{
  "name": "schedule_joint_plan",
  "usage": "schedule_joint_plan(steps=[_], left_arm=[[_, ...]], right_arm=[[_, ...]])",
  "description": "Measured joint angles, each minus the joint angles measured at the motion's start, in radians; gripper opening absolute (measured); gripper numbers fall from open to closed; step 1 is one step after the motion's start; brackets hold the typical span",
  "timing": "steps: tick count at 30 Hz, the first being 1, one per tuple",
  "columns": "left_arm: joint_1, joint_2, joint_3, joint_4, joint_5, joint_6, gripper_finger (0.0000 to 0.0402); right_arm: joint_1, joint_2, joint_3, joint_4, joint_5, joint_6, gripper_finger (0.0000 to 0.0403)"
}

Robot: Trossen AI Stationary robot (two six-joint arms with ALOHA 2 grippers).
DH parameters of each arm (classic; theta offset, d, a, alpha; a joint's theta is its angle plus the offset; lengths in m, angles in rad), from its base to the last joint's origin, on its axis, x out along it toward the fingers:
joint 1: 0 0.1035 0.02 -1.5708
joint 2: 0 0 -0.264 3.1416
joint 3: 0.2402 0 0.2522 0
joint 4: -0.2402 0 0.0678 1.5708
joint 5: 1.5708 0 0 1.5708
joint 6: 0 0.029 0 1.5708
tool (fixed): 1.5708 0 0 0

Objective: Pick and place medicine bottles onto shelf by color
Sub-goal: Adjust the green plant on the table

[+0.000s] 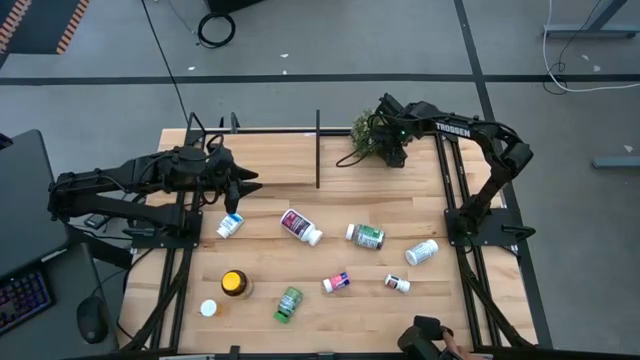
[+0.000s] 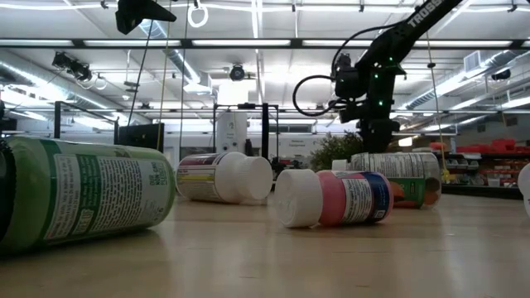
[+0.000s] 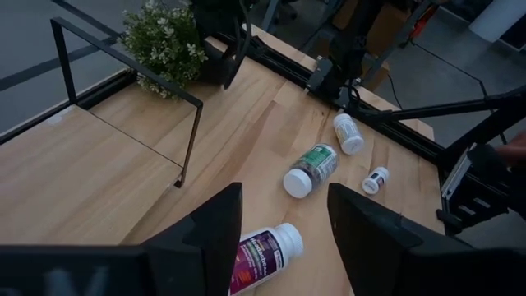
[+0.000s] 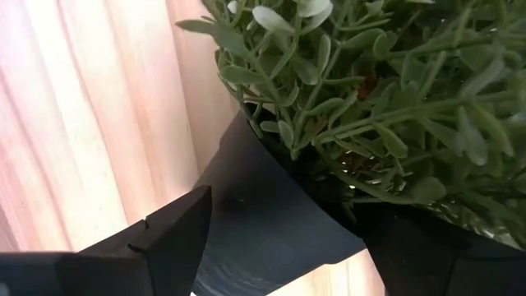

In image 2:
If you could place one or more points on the clear gummy bottle white cap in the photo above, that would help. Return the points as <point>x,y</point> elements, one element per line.
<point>414,182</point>

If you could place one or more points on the round black ceiling camera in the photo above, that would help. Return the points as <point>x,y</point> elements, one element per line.
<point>237,73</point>

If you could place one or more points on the black monitor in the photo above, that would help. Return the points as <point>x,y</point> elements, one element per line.
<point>141,136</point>

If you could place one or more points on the black ceiling camera rig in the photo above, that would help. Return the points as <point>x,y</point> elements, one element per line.
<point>72,66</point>

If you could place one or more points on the red storage bins shelf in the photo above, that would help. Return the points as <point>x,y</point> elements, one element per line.
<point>497,147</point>

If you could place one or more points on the white bottle blue striped label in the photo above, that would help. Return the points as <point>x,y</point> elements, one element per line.
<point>526,186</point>

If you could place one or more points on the green medicine bottle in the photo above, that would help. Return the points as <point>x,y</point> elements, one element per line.
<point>83,194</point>

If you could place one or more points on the potted green plant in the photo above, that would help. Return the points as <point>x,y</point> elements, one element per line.
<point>335,149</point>

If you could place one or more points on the large white bottle maroon label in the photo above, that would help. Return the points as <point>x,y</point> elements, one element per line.
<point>223,178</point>

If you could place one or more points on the black ceiling fixture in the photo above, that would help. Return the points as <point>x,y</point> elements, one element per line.
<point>501,74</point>

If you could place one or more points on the white cabinet machine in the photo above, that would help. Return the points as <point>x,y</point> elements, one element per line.
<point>231,132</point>

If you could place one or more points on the pink bottle white cap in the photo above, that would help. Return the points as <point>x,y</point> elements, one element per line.
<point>331,198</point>

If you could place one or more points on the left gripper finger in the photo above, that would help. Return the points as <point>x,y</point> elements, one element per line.
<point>136,12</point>

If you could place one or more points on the black frame wooden shelf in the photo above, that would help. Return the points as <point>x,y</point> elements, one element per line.
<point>265,124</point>

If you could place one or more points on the yellow broom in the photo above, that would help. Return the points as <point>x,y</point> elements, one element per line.
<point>446,176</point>

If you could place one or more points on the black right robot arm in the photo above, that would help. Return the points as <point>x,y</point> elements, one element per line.
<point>414,29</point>

